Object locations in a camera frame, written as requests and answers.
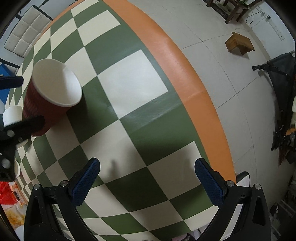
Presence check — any red ripple paper cup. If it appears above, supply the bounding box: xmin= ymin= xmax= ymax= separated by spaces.
xmin=23 ymin=59 xmax=82 ymax=137

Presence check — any dark wooden table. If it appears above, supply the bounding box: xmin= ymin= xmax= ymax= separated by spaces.
xmin=204 ymin=0 xmax=261 ymax=24

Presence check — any green checkered tablecloth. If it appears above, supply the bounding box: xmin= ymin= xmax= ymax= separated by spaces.
xmin=6 ymin=1 xmax=234 ymax=240

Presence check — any small wooden stool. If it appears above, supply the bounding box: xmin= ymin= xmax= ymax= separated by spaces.
xmin=225 ymin=32 xmax=255 ymax=55

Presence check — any blue chair seat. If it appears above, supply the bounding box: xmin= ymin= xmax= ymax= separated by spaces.
xmin=1 ymin=63 xmax=14 ymax=104

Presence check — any white paper cup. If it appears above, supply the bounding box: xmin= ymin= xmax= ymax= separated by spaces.
xmin=3 ymin=105 xmax=23 ymax=127

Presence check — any black stroller frame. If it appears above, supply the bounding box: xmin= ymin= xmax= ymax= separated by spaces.
xmin=252 ymin=52 xmax=295 ymax=91

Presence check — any white cushioned chair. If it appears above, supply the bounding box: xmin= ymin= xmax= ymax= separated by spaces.
xmin=4 ymin=5 xmax=53 ymax=58

